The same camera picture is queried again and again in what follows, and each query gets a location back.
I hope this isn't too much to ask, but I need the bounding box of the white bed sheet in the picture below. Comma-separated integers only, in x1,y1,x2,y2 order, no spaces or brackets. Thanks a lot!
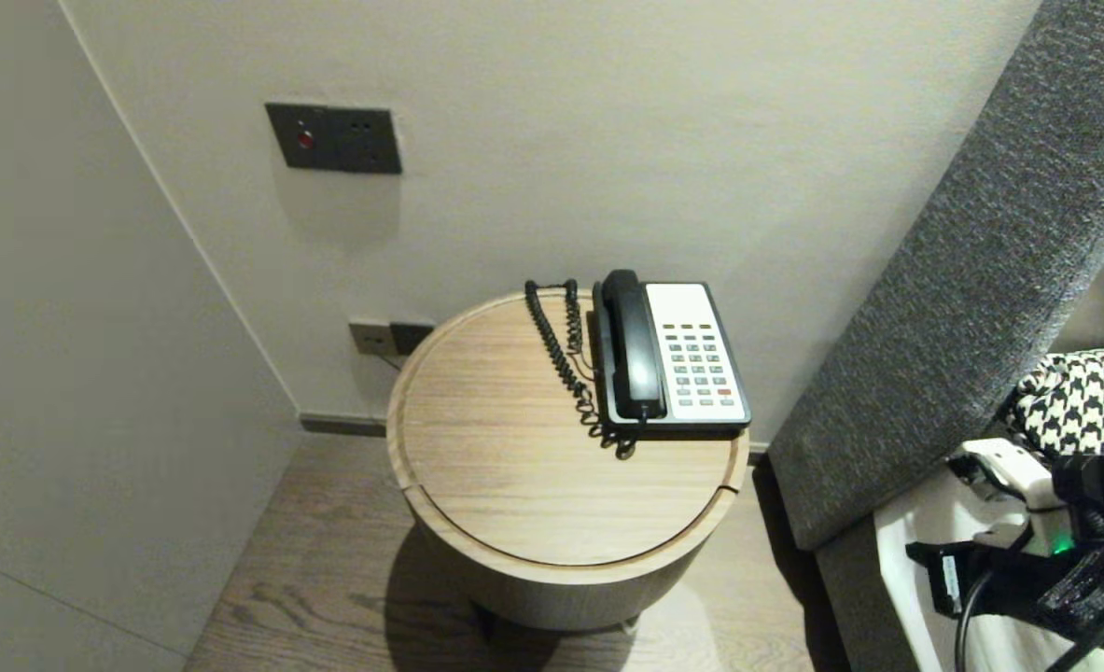
873,455,1104,672

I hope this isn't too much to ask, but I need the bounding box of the grey upholstered bed base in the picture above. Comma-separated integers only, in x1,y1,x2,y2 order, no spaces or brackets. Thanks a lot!
816,516,937,672

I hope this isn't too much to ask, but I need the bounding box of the black white houndstooth pillow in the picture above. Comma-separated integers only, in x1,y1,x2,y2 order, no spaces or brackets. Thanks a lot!
1002,345,1104,460

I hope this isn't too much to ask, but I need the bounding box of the grey fabric headboard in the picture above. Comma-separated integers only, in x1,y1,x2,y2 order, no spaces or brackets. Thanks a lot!
767,0,1104,553

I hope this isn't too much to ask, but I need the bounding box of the black and white desk phone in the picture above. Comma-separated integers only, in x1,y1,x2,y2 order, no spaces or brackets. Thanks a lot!
592,282,754,440

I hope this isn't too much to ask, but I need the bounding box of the black telephone handset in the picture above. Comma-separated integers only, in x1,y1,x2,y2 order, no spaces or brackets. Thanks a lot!
600,269,670,422

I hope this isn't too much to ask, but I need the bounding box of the round wooden side table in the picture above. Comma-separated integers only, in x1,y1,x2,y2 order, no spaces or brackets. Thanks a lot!
385,289,751,634

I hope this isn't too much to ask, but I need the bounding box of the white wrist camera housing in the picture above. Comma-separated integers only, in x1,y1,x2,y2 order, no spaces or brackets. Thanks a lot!
947,438,1076,560

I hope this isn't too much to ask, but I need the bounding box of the black coiled telephone cord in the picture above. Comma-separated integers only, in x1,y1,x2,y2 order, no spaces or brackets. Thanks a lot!
524,279,639,461

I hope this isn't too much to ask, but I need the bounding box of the grey wall power outlet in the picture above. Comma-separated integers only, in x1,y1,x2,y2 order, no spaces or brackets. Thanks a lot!
389,322,435,357

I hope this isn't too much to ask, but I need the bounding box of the beige wall data socket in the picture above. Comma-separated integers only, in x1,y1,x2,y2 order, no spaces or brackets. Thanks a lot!
348,320,392,357

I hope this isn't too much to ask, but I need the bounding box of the dark wall switch panel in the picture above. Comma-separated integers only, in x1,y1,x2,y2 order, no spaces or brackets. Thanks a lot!
265,103,403,175

